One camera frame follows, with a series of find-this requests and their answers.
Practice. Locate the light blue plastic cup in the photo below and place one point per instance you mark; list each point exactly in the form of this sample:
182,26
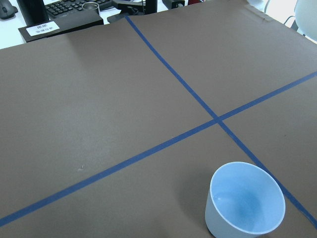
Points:
243,201

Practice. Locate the black box with white label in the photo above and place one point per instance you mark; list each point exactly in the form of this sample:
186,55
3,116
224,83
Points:
73,22

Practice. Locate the black computer keyboard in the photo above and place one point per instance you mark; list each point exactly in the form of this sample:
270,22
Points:
62,8

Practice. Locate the white office chair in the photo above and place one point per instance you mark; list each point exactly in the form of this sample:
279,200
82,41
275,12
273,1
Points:
305,14

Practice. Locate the black computer mouse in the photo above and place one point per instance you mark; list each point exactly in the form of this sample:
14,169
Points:
7,11

